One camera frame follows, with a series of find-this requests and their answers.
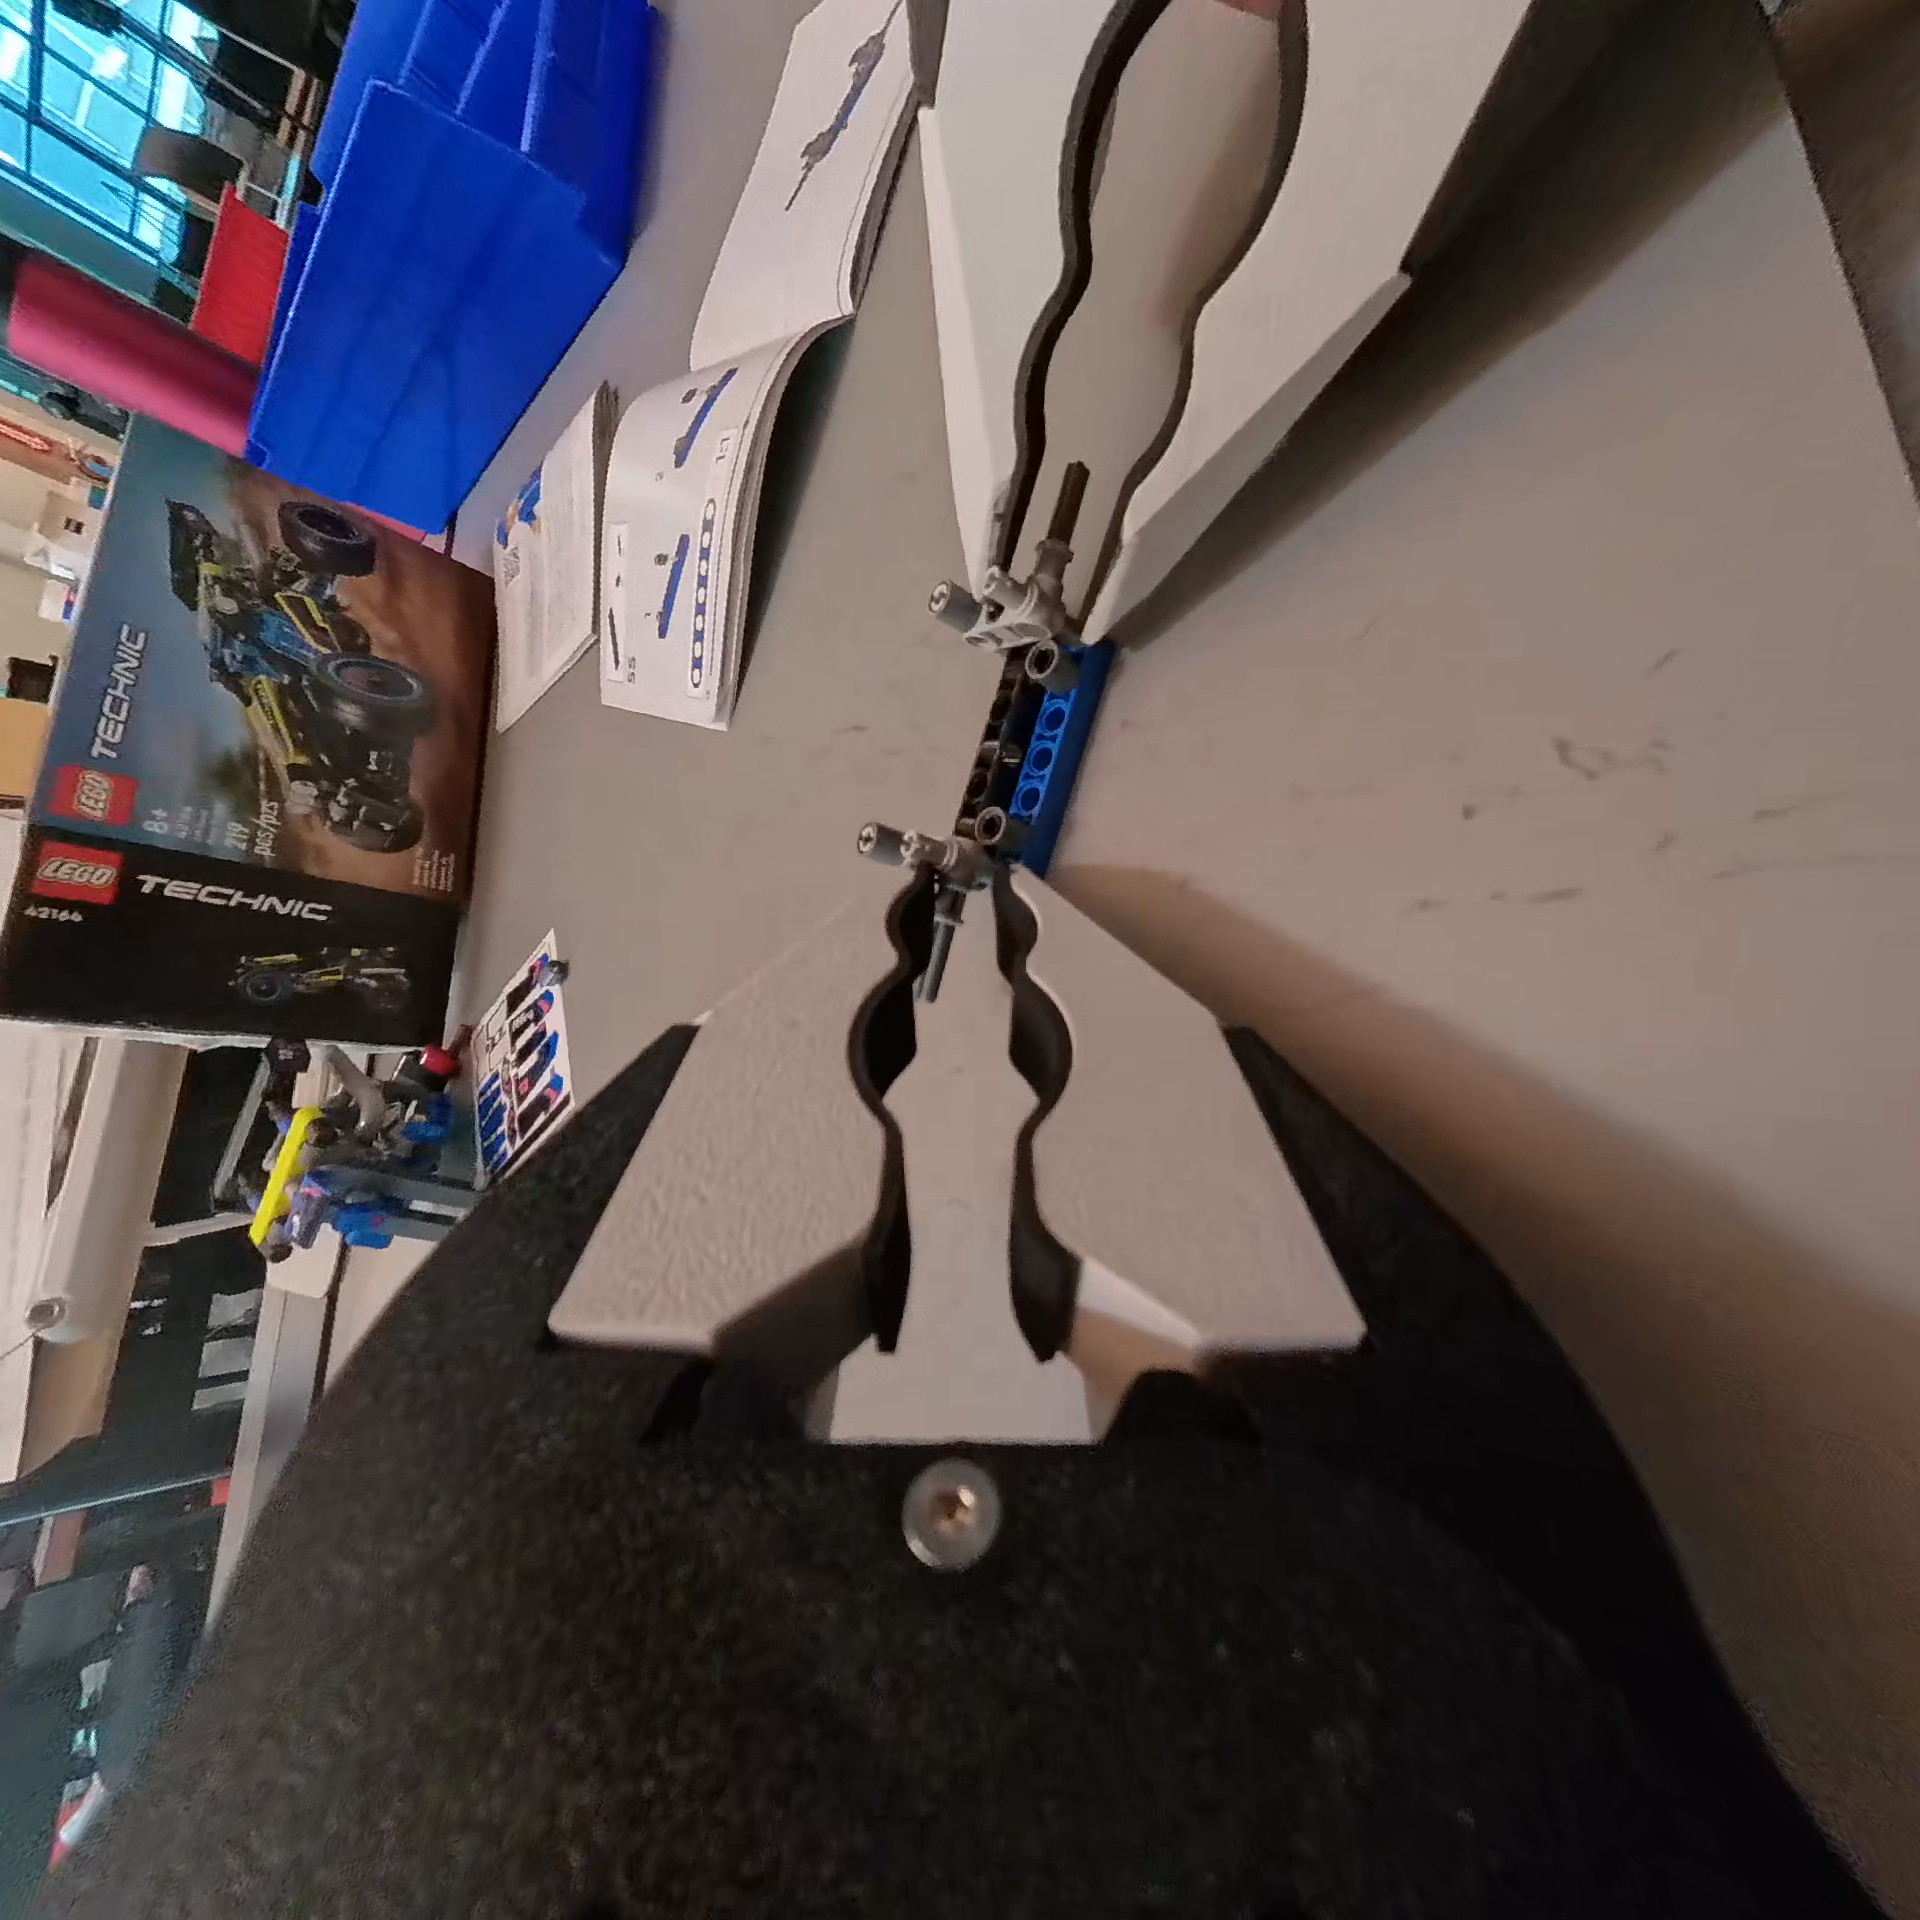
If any red plastic bin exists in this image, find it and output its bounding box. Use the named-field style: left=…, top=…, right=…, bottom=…
left=191, top=183, right=312, bottom=367

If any blue black lego beam assembly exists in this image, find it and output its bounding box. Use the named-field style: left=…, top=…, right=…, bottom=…
left=854, top=463, right=1121, bottom=1005

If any maroon cylinder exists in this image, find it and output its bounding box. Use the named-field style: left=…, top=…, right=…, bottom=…
left=4, top=246, right=266, bottom=456

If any glass window wall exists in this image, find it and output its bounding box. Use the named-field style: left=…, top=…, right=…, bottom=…
left=0, top=0, right=324, bottom=250

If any open lego instruction booklet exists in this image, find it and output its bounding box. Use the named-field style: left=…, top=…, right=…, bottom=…
left=596, top=0, right=923, bottom=734

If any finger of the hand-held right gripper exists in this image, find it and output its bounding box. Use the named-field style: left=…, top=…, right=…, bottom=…
left=917, top=0, right=1163, bottom=582
left=1082, top=0, right=1524, bottom=644

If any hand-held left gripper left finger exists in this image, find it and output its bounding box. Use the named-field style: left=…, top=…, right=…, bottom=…
left=545, top=883, right=919, bottom=1439

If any thin white paper leaflet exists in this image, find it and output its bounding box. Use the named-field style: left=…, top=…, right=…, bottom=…
left=491, top=382, right=622, bottom=734

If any partly built lego model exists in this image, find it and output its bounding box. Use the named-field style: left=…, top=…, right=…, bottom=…
left=213, top=1034, right=485, bottom=1266

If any blue plastic storage bin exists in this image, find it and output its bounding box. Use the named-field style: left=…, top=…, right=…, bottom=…
left=306, top=0, right=665, bottom=260
left=243, top=78, right=628, bottom=538

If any lego set cardboard box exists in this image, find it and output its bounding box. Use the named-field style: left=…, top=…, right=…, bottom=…
left=0, top=413, right=499, bottom=1049

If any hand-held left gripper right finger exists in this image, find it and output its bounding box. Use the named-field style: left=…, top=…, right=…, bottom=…
left=986, top=875, right=1369, bottom=1439

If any lego sticker sheet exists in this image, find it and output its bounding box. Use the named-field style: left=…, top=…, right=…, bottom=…
left=468, top=931, right=576, bottom=1189

